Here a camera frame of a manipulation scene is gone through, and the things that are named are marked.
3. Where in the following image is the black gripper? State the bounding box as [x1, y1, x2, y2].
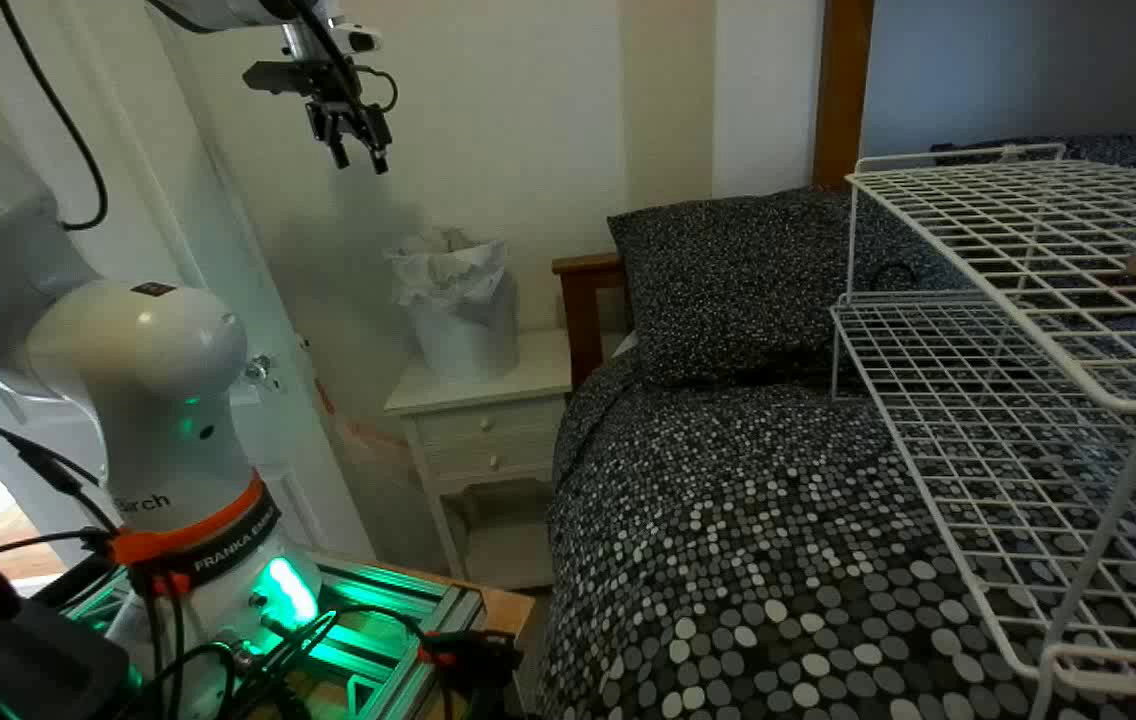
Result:
[277, 8, 396, 182]

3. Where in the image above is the white drawer with round knob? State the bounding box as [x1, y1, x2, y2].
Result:
[419, 396, 570, 464]
[437, 453, 563, 497]

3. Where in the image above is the white wire rack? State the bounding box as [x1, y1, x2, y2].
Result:
[829, 142, 1136, 711]

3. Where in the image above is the wooden base board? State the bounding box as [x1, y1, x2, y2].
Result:
[451, 581, 542, 649]

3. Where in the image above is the black white-dotted duvet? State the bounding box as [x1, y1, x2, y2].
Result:
[535, 348, 1136, 720]

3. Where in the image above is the black white-dotted pillow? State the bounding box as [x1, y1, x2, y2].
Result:
[604, 185, 925, 392]

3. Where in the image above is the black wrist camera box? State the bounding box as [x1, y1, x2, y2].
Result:
[241, 58, 327, 101]

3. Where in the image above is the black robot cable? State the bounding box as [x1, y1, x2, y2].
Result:
[0, 0, 110, 235]

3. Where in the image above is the white door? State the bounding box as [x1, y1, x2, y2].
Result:
[145, 14, 381, 567]

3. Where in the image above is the white bedside cabinet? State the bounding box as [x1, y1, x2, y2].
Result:
[382, 326, 581, 591]

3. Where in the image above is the green-lit metal base frame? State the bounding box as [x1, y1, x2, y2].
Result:
[59, 554, 529, 720]

